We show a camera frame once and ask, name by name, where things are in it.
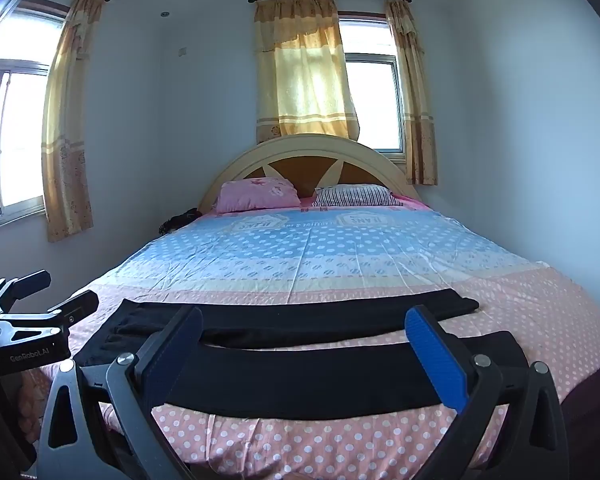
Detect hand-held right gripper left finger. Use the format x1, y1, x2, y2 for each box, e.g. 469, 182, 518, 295
36, 305, 203, 480

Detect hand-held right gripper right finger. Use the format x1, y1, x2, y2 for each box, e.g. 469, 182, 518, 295
405, 304, 570, 480

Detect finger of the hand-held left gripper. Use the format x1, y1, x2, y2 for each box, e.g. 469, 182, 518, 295
0, 290, 100, 335
0, 270, 52, 312

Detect black pants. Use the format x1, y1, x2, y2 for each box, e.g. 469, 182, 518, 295
74, 287, 531, 408

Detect dark bundle beside bed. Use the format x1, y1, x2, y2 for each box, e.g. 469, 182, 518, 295
159, 208, 202, 235

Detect polka dot bed sheet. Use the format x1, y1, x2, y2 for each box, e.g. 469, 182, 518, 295
17, 195, 600, 480

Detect window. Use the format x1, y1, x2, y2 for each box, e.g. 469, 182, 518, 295
337, 17, 406, 161
0, 0, 68, 233

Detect yellow curtain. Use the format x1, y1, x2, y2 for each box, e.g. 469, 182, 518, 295
253, 0, 362, 145
385, 0, 438, 187
41, 0, 106, 243

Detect pink pillow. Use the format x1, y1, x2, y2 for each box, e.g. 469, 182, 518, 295
215, 177, 302, 213

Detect striped pillow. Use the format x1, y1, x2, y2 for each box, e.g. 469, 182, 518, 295
312, 184, 403, 208

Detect arched wooden headboard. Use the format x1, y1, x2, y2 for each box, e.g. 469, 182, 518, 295
197, 133, 423, 213

